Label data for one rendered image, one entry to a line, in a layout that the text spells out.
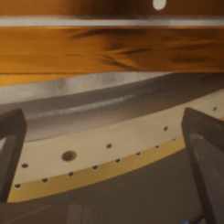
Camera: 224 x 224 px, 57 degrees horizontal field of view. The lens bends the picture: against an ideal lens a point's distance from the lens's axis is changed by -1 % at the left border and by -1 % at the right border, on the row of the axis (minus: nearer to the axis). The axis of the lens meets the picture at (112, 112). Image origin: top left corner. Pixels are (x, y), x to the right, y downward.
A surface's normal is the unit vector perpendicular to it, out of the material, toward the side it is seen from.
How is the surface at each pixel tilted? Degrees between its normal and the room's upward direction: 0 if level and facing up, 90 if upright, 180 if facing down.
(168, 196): 62
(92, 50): 90
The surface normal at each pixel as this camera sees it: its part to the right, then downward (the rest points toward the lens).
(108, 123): 0.00, -0.81
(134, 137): 0.40, 0.54
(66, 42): 0.01, 0.58
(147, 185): 0.39, 0.08
